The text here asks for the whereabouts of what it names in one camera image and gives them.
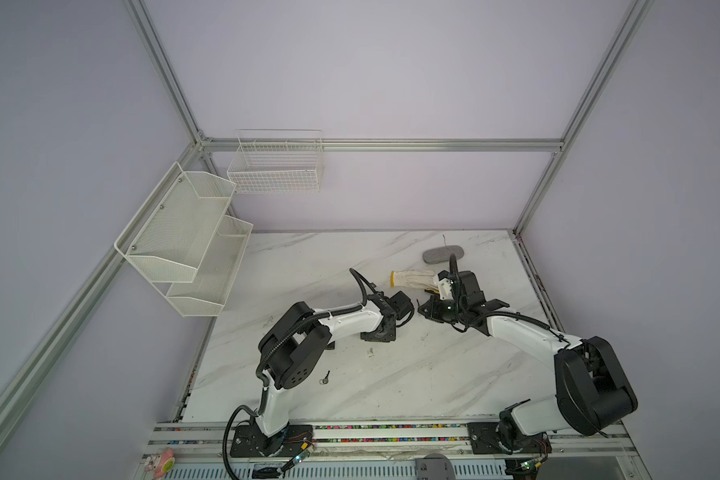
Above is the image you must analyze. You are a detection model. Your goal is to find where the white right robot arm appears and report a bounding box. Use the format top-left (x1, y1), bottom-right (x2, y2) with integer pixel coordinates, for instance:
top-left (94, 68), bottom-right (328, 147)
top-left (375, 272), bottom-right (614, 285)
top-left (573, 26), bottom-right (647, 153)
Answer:
top-left (419, 270), bottom-right (638, 453)

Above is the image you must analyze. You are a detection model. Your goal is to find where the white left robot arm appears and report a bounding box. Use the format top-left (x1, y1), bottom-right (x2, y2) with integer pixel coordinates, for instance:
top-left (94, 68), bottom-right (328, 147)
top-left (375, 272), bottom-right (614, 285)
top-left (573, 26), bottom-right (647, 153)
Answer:
top-left (221, 268), bottom-right (415, 479)

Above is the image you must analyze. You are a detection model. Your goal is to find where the white work glove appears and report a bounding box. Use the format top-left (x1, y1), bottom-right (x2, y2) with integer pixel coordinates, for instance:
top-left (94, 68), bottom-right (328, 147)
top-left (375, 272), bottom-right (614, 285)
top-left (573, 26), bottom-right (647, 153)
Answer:
top-left (389, 269), bottom-right (439, 292)

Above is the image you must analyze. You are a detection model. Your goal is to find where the grey fabric glasses case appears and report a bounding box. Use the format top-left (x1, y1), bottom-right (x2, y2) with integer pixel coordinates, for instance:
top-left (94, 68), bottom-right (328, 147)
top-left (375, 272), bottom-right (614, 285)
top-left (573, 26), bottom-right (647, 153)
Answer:
top-left (422, 245), bottom-right (465, 265)

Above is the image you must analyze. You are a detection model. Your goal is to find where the white mesh two-tier shelf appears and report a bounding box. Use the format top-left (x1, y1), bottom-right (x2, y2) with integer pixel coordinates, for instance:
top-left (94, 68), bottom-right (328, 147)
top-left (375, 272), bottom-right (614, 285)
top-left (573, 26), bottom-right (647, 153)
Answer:
top-left (114, 163), bottom-right (253, 317)

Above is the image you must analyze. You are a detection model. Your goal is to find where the pink green toy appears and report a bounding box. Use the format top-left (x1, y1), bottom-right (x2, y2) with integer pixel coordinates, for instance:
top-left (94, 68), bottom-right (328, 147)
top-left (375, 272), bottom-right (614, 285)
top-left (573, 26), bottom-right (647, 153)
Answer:
top-left (145, 448), bottom-right (176, 479)

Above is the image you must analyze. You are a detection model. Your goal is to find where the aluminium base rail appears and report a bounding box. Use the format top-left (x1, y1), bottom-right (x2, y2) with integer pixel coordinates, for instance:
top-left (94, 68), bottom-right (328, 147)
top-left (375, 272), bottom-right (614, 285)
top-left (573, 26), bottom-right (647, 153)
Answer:
top-left (143, 419), bottom-right (638, 460)

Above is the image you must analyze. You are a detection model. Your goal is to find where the white wire basket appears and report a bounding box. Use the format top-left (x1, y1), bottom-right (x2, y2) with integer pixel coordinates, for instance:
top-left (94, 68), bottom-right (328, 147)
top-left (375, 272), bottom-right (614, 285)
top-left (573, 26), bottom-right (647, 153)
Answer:
top-left (227, 129), bottom-right (324, 194)

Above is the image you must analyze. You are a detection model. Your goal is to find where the aluminium frame corner post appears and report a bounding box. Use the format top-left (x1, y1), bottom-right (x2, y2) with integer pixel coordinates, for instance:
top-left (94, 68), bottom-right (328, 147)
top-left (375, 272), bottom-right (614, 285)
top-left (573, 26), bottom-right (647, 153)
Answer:
top-left (512, 0), bottom-right (654, 237)

